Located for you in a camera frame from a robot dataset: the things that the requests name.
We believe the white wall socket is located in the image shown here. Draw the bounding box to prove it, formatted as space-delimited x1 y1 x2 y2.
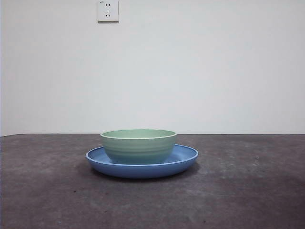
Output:
97 0 119 24

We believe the green ribbed bowl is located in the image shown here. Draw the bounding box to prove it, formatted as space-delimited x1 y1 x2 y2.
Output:
100 129 178 165

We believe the blue round plate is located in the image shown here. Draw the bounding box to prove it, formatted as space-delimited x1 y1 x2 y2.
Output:
85 144 199 179

